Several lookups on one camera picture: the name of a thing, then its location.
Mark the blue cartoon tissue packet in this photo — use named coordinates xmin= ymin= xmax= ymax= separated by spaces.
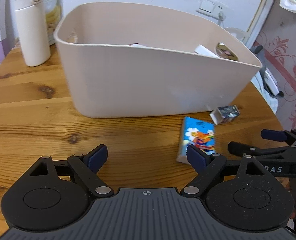
xmin=177 ymin=116 xmax=215 ymax=164

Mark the small dark matchbox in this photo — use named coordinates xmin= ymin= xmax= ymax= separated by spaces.
xmin=209 ymin=105 xmax=240 ymax=125

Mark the white slim carton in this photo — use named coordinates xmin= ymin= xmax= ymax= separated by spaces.
xmin=194 ymin=44 xmax=219 ymax=58

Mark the red white plush sock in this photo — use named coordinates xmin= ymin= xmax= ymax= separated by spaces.
xmin=129 ymin=43 xmax=147 ymax=48

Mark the gold tissue pack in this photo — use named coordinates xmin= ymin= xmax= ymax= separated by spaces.
xmin=215 ymin=42 xmax=239 ymax=61

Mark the patterned bed headboard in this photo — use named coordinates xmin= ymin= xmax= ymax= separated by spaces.
xmin=253 ymin=0 xmax=296 ymax=129

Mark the beige plastic storage bin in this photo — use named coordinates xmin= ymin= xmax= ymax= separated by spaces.
xmin=54 ymin=2 xmax=262 ymax=118

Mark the banana chips snack pouch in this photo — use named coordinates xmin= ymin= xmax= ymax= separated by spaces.
xmin=43 ymin=0 xmax=63 ymax=46

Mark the cream thermos bottle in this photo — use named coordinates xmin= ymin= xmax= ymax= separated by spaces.
xmin=14 ymin=0 xmax=51 ymax=67

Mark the white device with grey strap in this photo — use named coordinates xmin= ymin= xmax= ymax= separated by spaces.
xmin=250 ymin=45 xmax=285 ymax=98

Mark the white plug and cable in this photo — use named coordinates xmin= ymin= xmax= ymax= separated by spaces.
xmin=216 ymin=11 xmax=227 ymax=28

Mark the white wall switch socket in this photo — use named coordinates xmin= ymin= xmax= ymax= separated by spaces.
xmin=196 ymin=0 xmax=228 ymax=20

